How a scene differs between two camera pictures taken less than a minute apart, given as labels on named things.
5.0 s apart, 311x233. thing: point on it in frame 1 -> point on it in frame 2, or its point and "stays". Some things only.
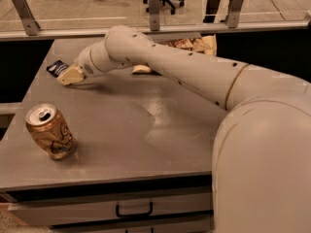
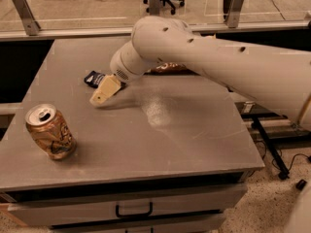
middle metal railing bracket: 155,8 stays
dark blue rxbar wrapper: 57,68 -> 93,79
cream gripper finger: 72,76 -> 109,86
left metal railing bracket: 30,25 stays
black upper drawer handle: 133,215 stays
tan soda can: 51,130 stays
